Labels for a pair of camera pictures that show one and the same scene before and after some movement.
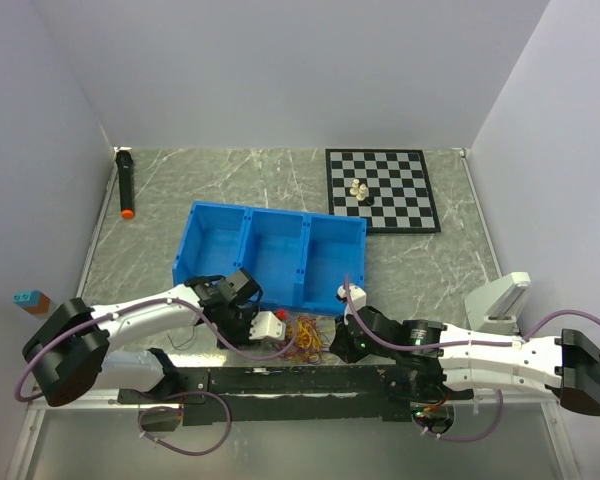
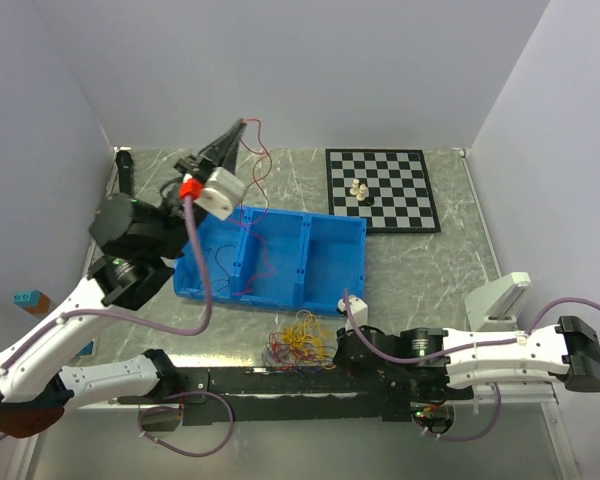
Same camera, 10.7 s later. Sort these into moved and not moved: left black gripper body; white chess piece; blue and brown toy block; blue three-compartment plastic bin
Moved: left black gripper body
Not moved: blue and brown toy block; blue three-compartment plastic bin; white chess piece
